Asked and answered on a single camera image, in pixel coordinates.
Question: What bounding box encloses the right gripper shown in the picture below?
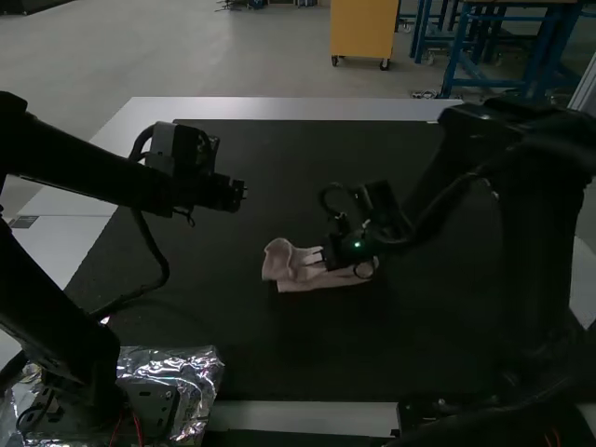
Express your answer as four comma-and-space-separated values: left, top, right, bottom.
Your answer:
322, 227, 378, 273

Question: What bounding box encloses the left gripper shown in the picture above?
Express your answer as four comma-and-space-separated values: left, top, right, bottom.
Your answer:
171, 169, 250, 217

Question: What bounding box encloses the pale towel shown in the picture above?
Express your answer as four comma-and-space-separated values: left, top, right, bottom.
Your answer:
260, 237, 381, 295

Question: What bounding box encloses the black mat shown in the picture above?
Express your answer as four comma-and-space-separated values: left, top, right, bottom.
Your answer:
62, 118, 507, 404

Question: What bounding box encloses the silver foil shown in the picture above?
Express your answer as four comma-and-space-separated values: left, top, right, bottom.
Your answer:
0, 343, 228, 444

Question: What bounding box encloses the yellow wheeled cabinet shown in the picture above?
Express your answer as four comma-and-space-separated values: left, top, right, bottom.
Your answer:
329, 0, 397, 72

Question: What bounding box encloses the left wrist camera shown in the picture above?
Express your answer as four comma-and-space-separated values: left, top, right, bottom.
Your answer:
139, 120, 221, 176

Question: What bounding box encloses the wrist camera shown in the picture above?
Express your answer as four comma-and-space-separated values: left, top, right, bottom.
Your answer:
357, 179, 407, 235
139, 120, 221, 176

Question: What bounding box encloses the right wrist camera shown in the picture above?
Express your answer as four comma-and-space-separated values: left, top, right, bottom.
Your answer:
357, 179, 407, 235

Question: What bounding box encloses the black cable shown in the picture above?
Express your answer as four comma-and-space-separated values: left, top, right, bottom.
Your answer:
90, 207, 171, 322
318, 182, 362, 223

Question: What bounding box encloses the blue metal frame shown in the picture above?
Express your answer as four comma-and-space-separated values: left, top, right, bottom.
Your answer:
408, 0, 463, 61
440, 0, 596, 102

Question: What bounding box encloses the grey metal post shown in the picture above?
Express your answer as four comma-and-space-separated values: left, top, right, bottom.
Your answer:
570, 56, 596, 112

